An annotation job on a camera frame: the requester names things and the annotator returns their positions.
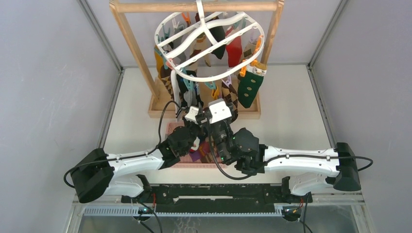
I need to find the pink perforated plastic basket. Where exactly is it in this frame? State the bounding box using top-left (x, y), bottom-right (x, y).
top-left (165, 122), bottom-right (227, 168)

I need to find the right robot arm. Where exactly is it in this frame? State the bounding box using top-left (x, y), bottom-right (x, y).
top-left (206, 120), bottom-right (361, 202)

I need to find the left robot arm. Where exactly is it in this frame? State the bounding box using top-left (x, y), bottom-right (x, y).
top-left (66, 115), bottom-right (201, 203)

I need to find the white oval clip hanger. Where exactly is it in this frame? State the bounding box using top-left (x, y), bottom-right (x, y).
top-left (154, 0), bottom-right (265, 83)

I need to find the grey sock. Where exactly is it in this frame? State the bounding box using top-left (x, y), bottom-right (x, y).
top-left (178, 77), bottom-right (204, 107)

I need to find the brown argyle sock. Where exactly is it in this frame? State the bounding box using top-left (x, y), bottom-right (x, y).
top-left (221, 76), bottom-right (239, 122)

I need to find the white green sock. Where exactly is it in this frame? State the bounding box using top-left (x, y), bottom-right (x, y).
top-left (238, 62), bottom-right (267, 108)

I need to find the mustard yellow sock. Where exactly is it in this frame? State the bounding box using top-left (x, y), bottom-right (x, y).
top-left (154, 46), bottom-right (169, 81)

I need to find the red sock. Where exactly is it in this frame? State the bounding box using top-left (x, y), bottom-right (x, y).
top-left (225, 36), bottom-right (242, 67)

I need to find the black sock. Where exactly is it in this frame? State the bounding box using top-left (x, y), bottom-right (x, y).
top-left (209, 26), bottom-right (226, 60)

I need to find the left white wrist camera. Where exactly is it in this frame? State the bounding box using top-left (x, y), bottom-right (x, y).
top-left (184, 106), bottom-right (199, 123)

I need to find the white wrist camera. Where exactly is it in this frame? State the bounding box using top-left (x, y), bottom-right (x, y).
top-left (184, 106), bottom-right (199, 123)
top-left (208, 98), bottom-right (232, 124)

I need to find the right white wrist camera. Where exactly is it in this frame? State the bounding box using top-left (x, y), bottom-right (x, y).
top-left (208, 98), bottom-right (232, 124)

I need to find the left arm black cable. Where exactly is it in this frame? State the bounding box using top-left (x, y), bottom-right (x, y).
top-left (157, 100), bottom-right (186, 152)

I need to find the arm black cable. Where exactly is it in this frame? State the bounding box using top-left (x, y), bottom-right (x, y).
top-left (157, 100), bottom-right (186, 152)
top-left (206, 122), bottom-right (374, 182)

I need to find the wooden hanger rack frame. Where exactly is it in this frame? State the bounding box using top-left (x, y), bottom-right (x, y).
top-left (109, 0), bottom-right (284, 119)

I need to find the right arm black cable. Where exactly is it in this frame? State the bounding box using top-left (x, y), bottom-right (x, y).
top-left (206, 122), bottom-right (374, 182)

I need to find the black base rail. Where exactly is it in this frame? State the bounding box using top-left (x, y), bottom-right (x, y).
top-left (120, 183), bottom-right (312, 214)

